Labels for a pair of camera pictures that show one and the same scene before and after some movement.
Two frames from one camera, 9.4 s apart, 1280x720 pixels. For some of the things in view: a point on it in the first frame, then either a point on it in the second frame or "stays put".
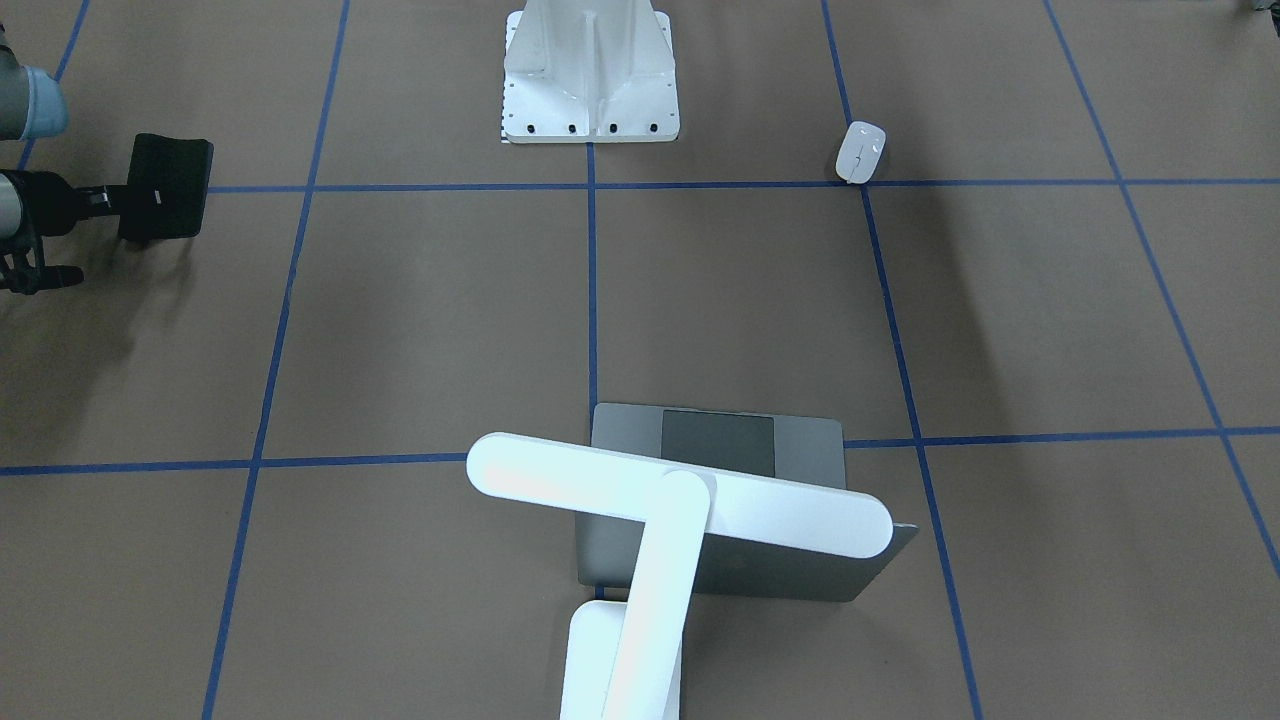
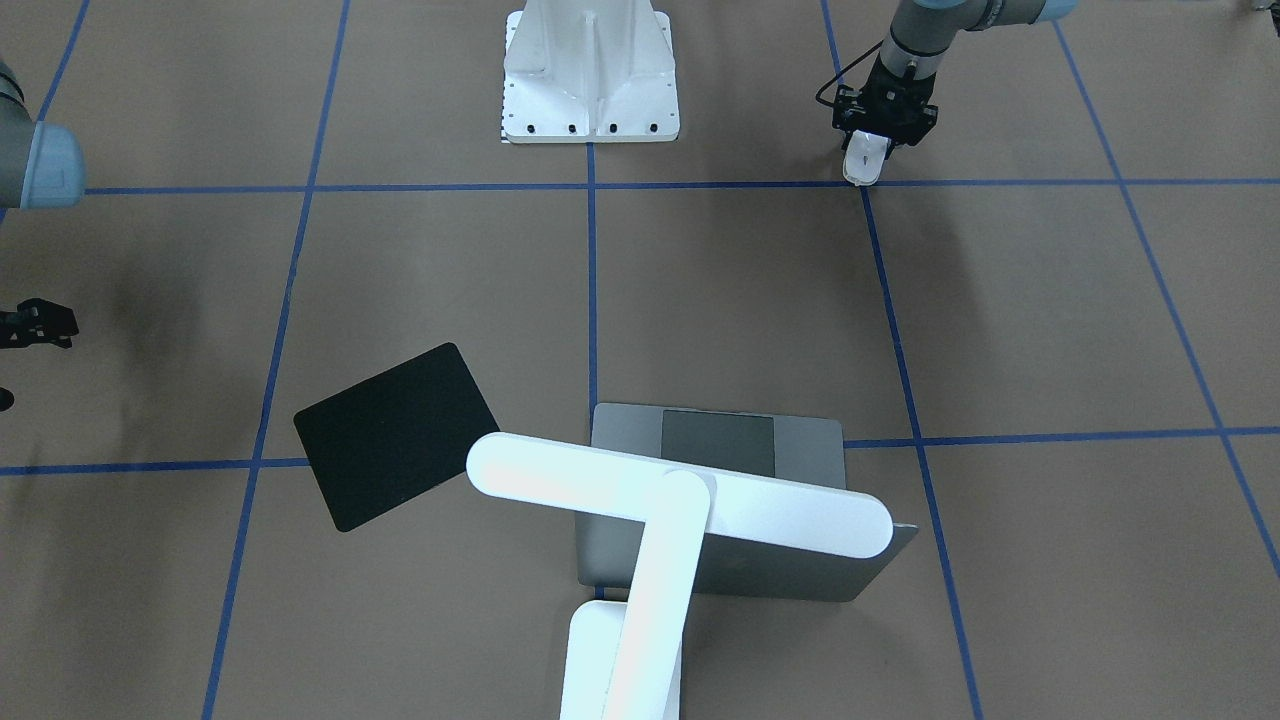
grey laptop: (796, 450) stays put
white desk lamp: (623, 656) stays put
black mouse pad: (167, 188) to (395, 436)
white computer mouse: (860, 152) stays put
